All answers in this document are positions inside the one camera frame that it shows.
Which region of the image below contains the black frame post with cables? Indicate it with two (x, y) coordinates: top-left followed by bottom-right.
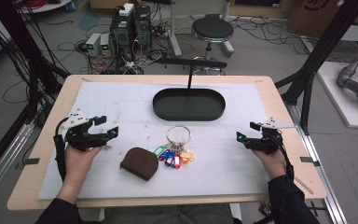
(0, 0), (71, 125)

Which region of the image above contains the white table mat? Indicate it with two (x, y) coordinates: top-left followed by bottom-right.
(36, 81), (270, 201)

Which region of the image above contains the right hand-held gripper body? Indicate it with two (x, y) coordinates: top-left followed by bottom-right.
(244, 117), (298, 155)

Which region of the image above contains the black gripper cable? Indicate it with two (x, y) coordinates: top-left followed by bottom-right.
(276, 133), (296, 182)
(53, 117), (71, 182)

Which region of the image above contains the black round stool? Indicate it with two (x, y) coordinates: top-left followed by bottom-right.
(190, 13), (235, 76)

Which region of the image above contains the aluminium rail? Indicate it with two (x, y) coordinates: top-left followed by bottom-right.
(284, 102), (350, 224)
(0, 121), (35, 208)

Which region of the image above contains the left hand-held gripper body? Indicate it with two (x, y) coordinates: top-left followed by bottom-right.
(59, 107), (110, 153)

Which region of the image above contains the person's left hand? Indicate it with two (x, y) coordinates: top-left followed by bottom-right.
(62, 144), (104, 189)

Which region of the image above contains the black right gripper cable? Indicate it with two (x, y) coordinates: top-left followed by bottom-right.
(276, 133), (296, 182)

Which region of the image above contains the white stand leg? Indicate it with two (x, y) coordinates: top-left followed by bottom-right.
(167, 0), (184, 58)
(221, 0), (236, 59)

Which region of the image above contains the cardboard box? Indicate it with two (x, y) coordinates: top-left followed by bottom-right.
(286, 0), (358, 39)

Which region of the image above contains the black computer tower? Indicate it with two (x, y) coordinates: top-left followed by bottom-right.
(109, 8), (135, 61)
(132, 5), (153, 51)

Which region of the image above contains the brown pouch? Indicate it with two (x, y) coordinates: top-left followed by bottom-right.
(119, 147), (159, 182)

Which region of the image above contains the black tape strip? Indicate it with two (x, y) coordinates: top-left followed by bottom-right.
(14, 158), (41, 171)
(299, 156), (322, 167)

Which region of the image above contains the key ring with coloured tags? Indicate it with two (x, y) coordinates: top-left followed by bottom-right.
(152, 124), (197, 170)

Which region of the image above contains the white box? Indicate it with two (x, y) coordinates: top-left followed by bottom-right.
(117, 2), (135, 18)

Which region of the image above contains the white platform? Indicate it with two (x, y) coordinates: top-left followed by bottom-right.
(316, 61), (358, 131)

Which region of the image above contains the black oval tray with hanger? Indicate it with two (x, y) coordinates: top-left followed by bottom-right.
(151, 57), (228, 122)

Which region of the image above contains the grey power supply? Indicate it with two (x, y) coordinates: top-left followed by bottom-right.
(85, 32), (103, 58)
(99, 33), (113, 58)

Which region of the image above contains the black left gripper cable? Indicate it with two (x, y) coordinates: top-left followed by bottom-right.
(53, 117), (71, 182)

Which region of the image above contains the person's right hand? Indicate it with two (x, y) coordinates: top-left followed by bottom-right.
(251, 148), (289, 181)

